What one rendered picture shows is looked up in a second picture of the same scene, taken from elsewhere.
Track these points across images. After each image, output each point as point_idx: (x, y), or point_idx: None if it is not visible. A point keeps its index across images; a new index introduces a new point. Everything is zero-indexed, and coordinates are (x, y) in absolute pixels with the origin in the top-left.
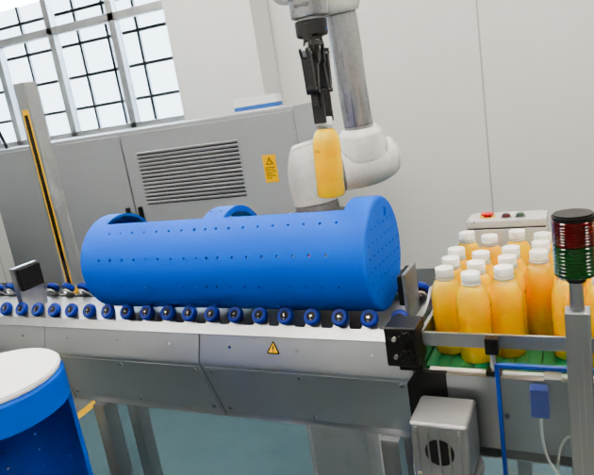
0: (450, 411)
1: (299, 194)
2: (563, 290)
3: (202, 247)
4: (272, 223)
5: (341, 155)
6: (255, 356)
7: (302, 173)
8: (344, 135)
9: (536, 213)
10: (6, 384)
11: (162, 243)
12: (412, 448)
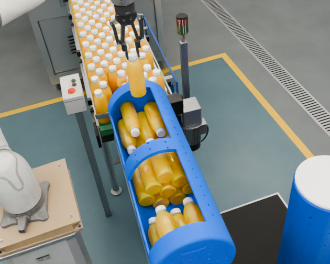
0: (188, 102)
1: (37, 188)
2: (147, 60)
3: (190, 151)
4: (167, 113)
5: (6, 148)
6: None
7: (32, 171)
8: None
9: (67, 78)
10: (326, 165)
11: (199, 174)
12: (201, 116)
